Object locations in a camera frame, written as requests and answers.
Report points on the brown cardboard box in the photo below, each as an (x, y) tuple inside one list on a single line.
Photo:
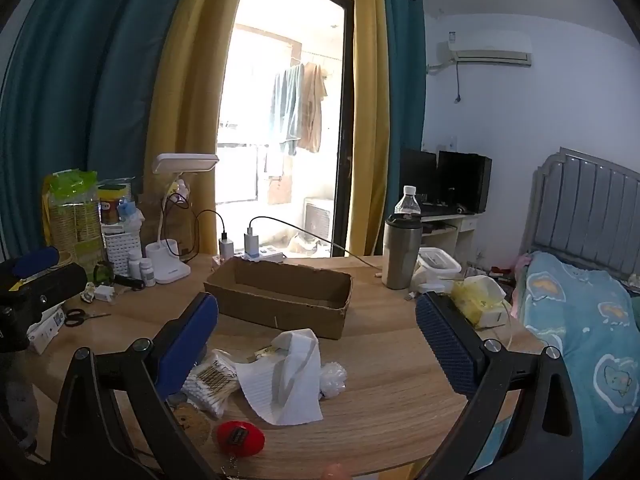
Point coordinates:
[(280, 312)]

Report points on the steel tumbler with black lid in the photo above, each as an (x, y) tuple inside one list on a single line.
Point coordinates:
[(400, 260)]

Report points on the white cardboard packet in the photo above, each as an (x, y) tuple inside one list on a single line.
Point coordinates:
[(45, 327)]

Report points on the yellow curtain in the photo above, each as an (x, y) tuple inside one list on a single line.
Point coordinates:
[(370, 110), (195, 85)]

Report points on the black monitor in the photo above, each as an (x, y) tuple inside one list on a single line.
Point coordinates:
[(417, 175), (462, 180)]

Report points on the brown cookie plush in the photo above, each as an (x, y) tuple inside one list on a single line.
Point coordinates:
[(194, 425)]

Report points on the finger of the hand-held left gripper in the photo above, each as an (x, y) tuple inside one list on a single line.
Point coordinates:
[(35, 261)]

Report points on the white power strip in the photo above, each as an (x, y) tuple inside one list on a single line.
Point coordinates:
[(270, 252)]

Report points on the yellow tissue pack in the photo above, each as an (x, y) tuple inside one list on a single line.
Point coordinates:
[(475, 300)]

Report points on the white perforated basket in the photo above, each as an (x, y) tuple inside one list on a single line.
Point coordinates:
[(117, 255)]

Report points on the dark door frame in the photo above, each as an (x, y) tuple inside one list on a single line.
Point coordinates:
[(346, 135)]

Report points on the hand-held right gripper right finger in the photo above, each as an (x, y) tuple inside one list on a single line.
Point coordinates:
[(445, 347)]

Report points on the cotton swab bag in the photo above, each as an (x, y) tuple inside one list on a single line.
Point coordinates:
[(212, 375)]

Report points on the green topped snack bag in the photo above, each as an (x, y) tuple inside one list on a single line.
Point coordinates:
[(75, 225)]

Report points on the white computer desk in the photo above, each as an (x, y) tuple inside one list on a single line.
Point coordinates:
[(465, 240)]

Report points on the clear water bottle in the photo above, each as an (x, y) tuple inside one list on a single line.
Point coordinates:
[(407, 205)]

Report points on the white plug adapter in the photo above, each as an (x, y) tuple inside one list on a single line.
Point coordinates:
[(103, 293)]

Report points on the hanging blue towel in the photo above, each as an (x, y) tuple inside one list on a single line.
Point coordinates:
[(287, 105)]

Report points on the white pill bottle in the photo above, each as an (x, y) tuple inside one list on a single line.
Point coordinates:
[(134, 265), (147, 272)]

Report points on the teal printed blanket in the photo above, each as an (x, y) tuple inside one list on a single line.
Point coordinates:
[(575, 335)]

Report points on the outdoor air conditioner unit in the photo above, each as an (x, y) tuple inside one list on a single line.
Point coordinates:
[(317, 220)]

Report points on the brown jar with yellow lid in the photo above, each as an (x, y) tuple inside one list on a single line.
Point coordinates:
[(110, 207)]

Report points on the grey padded headboard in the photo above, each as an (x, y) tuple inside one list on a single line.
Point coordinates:
[(585, 210)]

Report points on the green round object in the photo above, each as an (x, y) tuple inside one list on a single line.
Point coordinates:
[(102, 272)]

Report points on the white lidded container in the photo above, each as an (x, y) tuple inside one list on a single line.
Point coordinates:
[(440, 262)]

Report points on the teal curtain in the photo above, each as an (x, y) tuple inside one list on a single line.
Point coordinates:
[(405, 85), (90, 85)]

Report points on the white paper towel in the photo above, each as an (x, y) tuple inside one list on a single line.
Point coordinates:
[(280, 390)]

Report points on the white air conditioner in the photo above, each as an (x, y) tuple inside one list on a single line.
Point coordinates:
[(487, 45)]

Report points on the white and blue charger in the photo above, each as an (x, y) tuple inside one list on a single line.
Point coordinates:
[(251, 246)]

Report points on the white crumpled plastic ball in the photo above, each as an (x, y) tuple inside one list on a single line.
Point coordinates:
[(332, 379)]

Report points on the hanging tan garment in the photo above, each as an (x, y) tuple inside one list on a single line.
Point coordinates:
[(312, 105)]

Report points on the white desk lamp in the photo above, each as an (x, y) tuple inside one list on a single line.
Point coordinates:
[(167, 265)]

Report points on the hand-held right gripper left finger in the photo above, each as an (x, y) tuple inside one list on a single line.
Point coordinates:
[(186, 347)]

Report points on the black flashlight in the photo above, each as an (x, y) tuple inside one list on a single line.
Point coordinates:
[(129, 282)]

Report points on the blue packet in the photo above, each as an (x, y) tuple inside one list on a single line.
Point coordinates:
[(129, 210)]

